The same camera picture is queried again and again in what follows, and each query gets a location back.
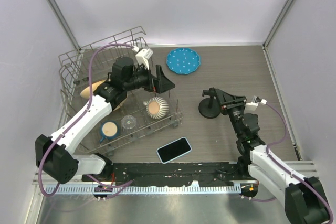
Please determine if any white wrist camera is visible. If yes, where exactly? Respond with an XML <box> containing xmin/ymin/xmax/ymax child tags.
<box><xmin>132</xmin><ymin>46</ymin><xmax>153</xmax><ymax>70</ymax></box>
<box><xmin>245</xmin><ymin>96</ymin><xmax>267</xmax><ymax>111</ymax></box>

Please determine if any clear drinking glass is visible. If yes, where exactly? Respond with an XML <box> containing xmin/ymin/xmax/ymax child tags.
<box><xmin>121</xmin><ymin>115</ymin><xmax>137</xmax><ymax>130</ymax></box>

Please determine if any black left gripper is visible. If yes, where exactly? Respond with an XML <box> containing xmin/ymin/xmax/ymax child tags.
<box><xmin>124</xmin><ymin>63</ymin><xmax>175</xmax><ymax>94</ymax></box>

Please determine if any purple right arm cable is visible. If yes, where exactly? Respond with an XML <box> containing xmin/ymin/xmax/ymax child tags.
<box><xmin>249</xmin><ymin>102</ymin><xmax>333</xmax><ymax>216</ymax></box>

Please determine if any black phone stand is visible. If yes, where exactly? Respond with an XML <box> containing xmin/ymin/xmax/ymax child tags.
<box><xmin>198</xmin><ymin>88</ymin><xmax>220</xmax><ymax>119</ymax></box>

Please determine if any phone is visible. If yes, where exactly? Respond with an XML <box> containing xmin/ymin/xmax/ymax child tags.
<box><xmin>156</xmin><ymin>137</ymin><xmax>192</xmax><ymax>164</ymax></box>

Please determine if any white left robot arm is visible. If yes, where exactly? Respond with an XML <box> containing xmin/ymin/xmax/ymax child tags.
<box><xmin>35</xmin><ymin>57</ymin><xmax>175</xmax><ymax>184</ymax></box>

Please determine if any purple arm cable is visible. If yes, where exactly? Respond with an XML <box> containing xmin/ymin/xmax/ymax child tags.
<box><xmin>38</xmin><ymin>43</ymin><xmax>136</xmax><ymax>197</ymax></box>
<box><xmin>249</xmin><ymin>102</ymin><xmax>333</xmax><ymax>216</ymax></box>

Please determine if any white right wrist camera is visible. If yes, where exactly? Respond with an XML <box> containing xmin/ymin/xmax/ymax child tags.
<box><xmin>245</xmin><ymin>96</ymin><xmax>267</xmax><ymax>111</ymax></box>

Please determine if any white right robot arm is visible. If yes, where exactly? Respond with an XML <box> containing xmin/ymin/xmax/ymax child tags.
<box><xmin>202</xmin><ymin>88</ymin><xmax>334</xmax><ymax>223</ymax></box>

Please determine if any grey wire dish rack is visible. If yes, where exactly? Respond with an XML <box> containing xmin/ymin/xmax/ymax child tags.
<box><xmin>51</xmin><ymin>26</ymin><xmax>183</xmax><ymax>155</ymax></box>

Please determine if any white slotted cable duct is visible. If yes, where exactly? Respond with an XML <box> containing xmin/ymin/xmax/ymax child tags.
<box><xmin>56</xmin><ymin>184</ymin><xmax>241</xmax><ymax>195</ymax></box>

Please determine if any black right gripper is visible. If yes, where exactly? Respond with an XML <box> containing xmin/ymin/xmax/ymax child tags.
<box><xmin>215</xmin><ymin>89</ymin><xmax>247</xmax><ymax>137</ymax></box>

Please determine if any beige wooden bowl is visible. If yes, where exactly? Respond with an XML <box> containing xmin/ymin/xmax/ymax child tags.
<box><xmin>92</xmin><ymin>79</ymin><xmax>127</xmax><ymax>111</ymax></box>

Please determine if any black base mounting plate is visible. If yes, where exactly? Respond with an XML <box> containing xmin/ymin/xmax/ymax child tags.
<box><xmin>95</xmin><ymin>162</ymin><xmax>254</xmax><ymax>187</ymax></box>

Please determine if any blue polka dot plate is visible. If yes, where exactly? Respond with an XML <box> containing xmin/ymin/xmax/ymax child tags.
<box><xmin>166</xmin><ymin>47</ymin><xmax>201</xmax><ymax>75</ymax></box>

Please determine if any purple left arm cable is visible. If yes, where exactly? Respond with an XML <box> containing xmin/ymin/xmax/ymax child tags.
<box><xmin>38</xmin><ymin>43</ymin><xmax>136</xmax><ymax>197</ymax></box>

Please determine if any dark blue mug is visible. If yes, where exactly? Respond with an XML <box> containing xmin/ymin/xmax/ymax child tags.
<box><xmin>99</xmin><ymin>121</ymin><xmax>119</xmax><ymax>144</ymax></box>

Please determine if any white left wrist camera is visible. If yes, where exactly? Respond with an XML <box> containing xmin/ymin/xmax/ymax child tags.
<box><xmin>132</xmin><ymin>46</ymin><xmax>153</xmax><ymax>70</ymax></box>

